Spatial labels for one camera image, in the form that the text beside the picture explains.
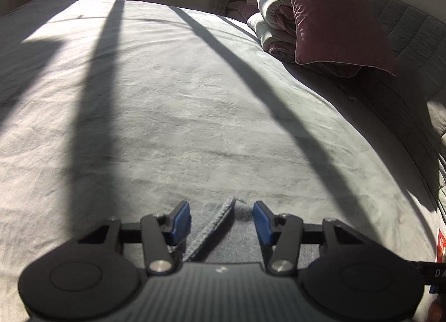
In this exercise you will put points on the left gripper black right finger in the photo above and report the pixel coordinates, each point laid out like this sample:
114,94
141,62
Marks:
341,272

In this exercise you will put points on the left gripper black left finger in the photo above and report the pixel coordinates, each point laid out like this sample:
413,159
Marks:
105,267

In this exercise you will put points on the grey knit sweater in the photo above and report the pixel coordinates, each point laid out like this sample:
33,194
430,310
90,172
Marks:
223,232

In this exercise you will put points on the grey bed sheet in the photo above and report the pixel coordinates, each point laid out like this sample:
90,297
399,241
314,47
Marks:
117,109

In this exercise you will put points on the grey quilted headboard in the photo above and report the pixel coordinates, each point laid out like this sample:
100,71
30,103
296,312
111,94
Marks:
412,104

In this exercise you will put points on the maroon pillow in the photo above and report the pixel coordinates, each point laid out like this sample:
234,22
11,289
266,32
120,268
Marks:
340,37

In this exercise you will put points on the folded white pink quilt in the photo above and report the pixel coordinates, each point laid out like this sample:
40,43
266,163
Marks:
274,26

